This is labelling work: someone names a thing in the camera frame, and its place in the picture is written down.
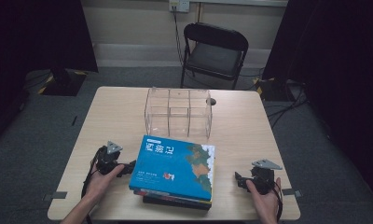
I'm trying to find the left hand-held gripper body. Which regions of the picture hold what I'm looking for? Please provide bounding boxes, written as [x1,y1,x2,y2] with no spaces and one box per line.
[95,140,128,175]

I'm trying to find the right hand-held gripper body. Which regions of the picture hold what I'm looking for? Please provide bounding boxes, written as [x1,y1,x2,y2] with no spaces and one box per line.
[250,159,283,196]

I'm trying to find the blue book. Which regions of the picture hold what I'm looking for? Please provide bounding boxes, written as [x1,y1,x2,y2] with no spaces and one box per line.
[128,134,216,203]

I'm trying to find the clear acrylic book organizer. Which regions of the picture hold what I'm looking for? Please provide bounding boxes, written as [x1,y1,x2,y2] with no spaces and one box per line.
[144,87,214,140]

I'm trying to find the person's left hand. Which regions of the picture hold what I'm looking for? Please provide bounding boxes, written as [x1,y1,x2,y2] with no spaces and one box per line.
[85,163,126,203]

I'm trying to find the person's right hand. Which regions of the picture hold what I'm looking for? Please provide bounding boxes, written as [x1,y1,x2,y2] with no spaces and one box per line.
[245,177,283,218]

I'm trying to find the grey tape piece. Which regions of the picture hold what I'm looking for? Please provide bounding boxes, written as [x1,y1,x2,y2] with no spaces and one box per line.
[281,188,304,199]
[43,190,68,202]

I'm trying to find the black stand base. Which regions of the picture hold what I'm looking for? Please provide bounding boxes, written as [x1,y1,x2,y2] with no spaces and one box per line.
[38,68,88,97]
[253,77,288,101]

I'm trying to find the black folding chair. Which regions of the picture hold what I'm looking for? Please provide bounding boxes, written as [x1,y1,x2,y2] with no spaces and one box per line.
[179,21,250,91]

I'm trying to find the black curtain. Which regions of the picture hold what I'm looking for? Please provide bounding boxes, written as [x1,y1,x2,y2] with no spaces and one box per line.
[262,0,373,209]
[0,0,99,147]

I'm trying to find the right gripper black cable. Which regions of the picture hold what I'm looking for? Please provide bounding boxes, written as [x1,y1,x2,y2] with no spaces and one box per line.
[272,181,284,223]

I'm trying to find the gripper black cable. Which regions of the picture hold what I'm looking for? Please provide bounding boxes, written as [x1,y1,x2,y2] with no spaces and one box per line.
[80,148,102,224]
[272,181,284,223]

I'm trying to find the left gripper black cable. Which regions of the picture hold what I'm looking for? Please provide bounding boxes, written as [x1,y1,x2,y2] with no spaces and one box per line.
[80,148,102,224]

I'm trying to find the black floor cables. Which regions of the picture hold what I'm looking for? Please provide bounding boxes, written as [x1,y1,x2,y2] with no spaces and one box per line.
[262,80,310,130]

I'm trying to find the black wall cable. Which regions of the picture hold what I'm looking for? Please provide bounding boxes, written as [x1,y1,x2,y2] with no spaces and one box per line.
[172,6,195,78]

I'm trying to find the white wall socket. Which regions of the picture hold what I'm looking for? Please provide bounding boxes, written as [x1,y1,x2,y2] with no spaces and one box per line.
[169,0,191,13]

